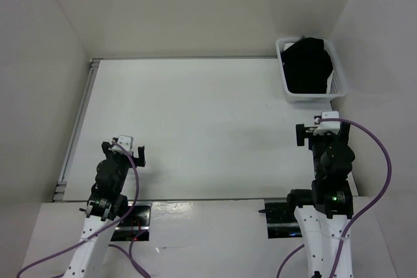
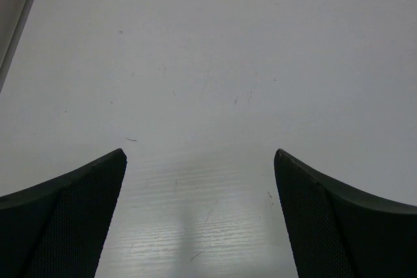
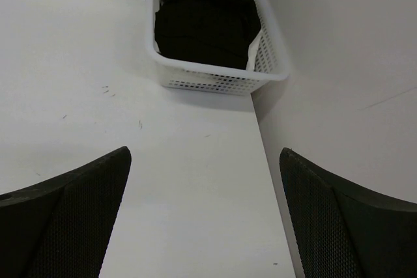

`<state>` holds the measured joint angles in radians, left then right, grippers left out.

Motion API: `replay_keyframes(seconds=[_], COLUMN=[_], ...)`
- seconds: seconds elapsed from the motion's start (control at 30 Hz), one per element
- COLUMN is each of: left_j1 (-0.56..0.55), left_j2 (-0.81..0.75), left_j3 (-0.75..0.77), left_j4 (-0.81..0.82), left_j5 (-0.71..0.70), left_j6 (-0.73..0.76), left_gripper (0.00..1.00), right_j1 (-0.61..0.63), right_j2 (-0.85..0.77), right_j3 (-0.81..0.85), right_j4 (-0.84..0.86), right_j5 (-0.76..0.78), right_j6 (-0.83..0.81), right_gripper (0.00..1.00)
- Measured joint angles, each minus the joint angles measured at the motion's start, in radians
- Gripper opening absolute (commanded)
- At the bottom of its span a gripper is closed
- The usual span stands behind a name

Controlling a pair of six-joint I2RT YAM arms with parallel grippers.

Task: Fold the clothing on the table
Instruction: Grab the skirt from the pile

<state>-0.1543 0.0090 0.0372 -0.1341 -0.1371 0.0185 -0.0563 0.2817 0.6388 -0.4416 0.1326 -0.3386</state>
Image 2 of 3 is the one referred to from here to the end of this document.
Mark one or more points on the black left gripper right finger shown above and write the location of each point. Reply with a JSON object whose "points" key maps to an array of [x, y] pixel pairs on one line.
{"points": [[336, 230]]}

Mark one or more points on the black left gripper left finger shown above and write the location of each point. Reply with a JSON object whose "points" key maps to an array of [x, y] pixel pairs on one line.
{"points": [[58, 228]]}

